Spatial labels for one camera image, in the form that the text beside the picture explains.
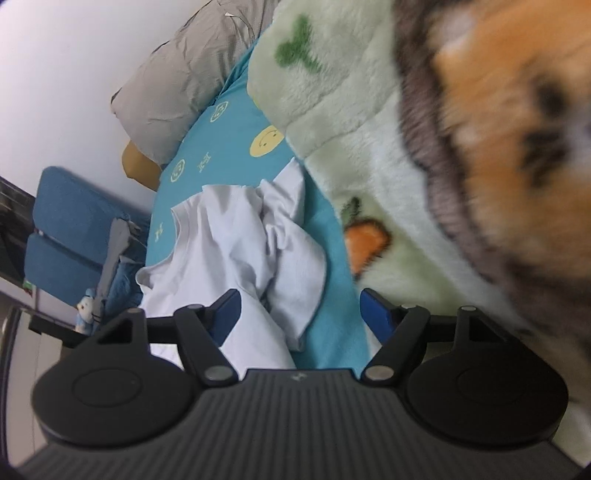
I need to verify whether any white t-shirt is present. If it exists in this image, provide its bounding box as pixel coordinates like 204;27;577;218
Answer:
135;159;328;370

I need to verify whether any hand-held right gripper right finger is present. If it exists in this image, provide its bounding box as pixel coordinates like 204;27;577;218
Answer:
359;287;514;387

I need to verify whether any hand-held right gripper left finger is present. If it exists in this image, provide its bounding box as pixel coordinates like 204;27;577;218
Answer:
93;289;242;387

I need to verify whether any teal smiley print bed sheet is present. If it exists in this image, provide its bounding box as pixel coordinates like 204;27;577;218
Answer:
145;37;385;370

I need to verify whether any yellow bed headboard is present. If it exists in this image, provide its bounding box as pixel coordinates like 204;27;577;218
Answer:
121;141;162;192

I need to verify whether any grey cloth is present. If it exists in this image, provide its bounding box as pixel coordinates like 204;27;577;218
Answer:
98;217;142;302

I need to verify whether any blue covered chair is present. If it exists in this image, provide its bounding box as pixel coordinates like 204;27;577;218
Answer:
25;231;139;319
32;166;153;259

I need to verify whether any white and blue plush toy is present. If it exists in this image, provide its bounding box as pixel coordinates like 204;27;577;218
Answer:
75;288;105;336

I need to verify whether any grey pillow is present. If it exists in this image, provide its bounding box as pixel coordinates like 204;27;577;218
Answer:
111;0;280;165

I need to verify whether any green animal print fleece blanket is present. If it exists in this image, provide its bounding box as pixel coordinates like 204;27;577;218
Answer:
247;0;591;464

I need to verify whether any barred window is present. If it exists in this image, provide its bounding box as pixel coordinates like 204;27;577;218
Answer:
0;175;37;283

